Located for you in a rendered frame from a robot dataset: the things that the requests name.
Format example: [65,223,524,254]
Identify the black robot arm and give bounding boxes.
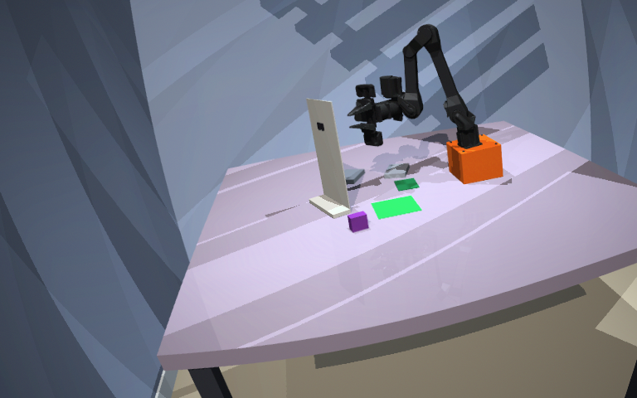
[380,24,482,149]

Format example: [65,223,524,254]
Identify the purple cube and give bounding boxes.
[348,211,368,233]

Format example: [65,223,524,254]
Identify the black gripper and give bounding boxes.
[347,84,392,146]

